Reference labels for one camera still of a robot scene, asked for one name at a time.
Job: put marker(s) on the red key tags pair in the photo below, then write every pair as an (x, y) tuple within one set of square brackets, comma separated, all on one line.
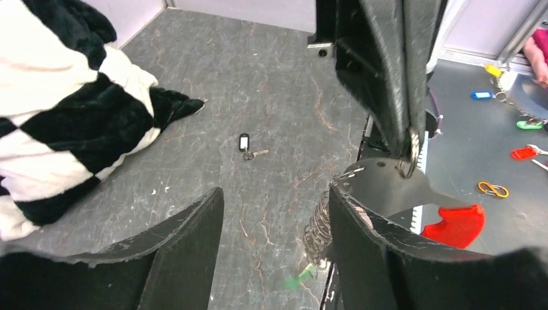
[(527, 153)]

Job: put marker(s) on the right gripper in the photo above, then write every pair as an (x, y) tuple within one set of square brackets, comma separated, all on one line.
[(381, 51)]

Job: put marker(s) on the black white checkered pillow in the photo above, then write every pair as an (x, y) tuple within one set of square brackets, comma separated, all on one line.
[(73, 107)]

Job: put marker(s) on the white slotted cable duct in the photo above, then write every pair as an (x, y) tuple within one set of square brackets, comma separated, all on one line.
[(417, 211)]

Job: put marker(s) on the pink folded cloth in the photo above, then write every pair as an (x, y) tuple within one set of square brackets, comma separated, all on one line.
[(535, 50)]

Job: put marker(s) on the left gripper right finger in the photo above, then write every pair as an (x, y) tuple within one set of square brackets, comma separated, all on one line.
[(382, 265)]

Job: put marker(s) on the red key tag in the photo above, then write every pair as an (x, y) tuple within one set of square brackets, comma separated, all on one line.
[(458, 227)]

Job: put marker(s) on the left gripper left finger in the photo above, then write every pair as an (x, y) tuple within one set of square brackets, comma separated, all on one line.
[(169, 266)]

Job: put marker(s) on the blue key tag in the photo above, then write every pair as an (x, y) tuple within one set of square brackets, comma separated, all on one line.
[(481, 95)]

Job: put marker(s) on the spare metal key holder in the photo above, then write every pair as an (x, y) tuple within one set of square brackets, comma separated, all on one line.
[(523, 93)]

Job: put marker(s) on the black key tag with keys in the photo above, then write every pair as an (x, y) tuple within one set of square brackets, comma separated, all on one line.
[(244, 146)]

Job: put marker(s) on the orange carabiner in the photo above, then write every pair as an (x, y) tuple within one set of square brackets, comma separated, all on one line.
[(494, 190)]

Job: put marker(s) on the yellow key tag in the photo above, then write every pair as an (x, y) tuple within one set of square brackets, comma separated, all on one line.
[(493, 70)]

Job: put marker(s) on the green spare key tag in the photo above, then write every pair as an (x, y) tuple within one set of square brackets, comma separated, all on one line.
[(529, 125)]

